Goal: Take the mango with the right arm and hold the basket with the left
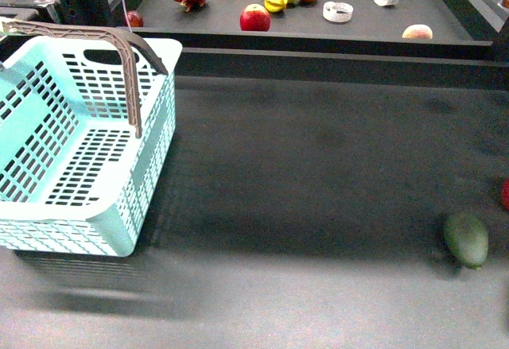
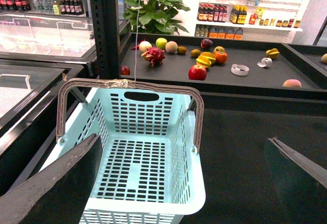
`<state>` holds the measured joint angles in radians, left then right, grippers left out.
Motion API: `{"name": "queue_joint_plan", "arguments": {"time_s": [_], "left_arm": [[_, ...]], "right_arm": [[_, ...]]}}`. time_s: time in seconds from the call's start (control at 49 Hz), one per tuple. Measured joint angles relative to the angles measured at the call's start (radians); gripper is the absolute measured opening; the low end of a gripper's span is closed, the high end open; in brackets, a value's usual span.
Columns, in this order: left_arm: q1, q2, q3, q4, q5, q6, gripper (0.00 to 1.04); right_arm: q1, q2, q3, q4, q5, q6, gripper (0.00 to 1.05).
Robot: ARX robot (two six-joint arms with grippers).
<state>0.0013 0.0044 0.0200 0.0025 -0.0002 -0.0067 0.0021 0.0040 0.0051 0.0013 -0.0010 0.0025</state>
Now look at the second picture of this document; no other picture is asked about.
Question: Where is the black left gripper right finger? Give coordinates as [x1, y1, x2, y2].
[264, 137, 326, 223]

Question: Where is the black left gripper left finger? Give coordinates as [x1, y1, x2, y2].
[1, 134, 103, 223]

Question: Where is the light blue plastic basket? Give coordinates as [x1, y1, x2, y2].
[45, 88, 205, 223]

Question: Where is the grey-brown basket handle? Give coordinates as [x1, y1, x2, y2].
[56, 78, 204, 153]

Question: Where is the pink peach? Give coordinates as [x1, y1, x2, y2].
[283, 79, 302, 88]

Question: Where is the fruit in right tray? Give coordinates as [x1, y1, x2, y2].
[321, 54, 327, 64]

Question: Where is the yellow star fruit right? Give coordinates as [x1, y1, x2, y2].
[266, 48, 280, 60]

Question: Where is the yellow star fruit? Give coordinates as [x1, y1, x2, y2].
[266, 48, 280, 60]
[200, 52, 216, 66]
[196, 55, 212, 68]

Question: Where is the black display tray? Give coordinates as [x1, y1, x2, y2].
[120, 34, 326, 101]

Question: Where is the small red apple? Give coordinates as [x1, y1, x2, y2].
[121, 65, 130, 76]

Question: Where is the orange persimmon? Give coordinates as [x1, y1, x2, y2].
[214, 52, 228, 64]

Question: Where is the large red apple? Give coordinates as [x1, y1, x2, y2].
[188, 64, 207, 81]

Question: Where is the yellow star fruit back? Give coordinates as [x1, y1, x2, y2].
[200, 52, 216, 66]

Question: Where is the glass-top freezer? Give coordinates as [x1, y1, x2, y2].
[1, 13, 98, 76]

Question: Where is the red-yellow apple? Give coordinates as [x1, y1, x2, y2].
[213, 46, 226, 54]

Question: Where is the yellow star fruit front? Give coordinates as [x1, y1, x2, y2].
[196, 55, 212, 68]

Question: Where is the brown kiwi fruit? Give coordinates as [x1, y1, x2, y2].
[177, 46, 188, 55]
[191, 49, 201, 58]

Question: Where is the pink dragon fruit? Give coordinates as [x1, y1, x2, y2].
[141, 47, 165, 66]

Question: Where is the dark red plum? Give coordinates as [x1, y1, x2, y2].
[200, 38, 213, 49]

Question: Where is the cream round fruit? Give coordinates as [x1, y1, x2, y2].
[138, 41, 152, 53]

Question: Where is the white shelf with sauce bottles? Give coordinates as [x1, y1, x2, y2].
[195, 0, 306, 43]

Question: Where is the green apple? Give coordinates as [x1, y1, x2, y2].
[155, 38, 168, 50]

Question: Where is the beige round melon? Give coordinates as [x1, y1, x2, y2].
[165, 41, 178, 54]

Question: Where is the green potted plant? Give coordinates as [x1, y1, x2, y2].
[123, 0, 190, 35]

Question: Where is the white tape ring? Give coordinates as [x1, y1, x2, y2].
[230, 64, 250, 77]

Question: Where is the black metal shelf post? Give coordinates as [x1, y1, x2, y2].
[90, 0, 121, 80]

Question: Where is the white hanging string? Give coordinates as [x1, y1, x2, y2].
[133, 0, 144, 82]

